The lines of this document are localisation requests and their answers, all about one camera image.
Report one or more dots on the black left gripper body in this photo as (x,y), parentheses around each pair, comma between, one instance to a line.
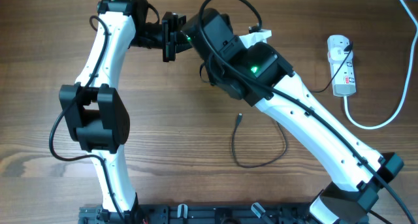
(169,24)

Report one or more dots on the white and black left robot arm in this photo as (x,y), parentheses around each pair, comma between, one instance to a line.
(92,108)

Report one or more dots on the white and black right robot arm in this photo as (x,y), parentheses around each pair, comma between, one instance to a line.
(247,68)

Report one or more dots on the white charger adapter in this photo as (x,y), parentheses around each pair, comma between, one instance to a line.
(338,53)

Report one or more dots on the white power strip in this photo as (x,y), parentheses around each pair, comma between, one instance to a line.
(342,72)

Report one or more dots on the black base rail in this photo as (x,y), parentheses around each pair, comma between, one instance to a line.
(187,214)

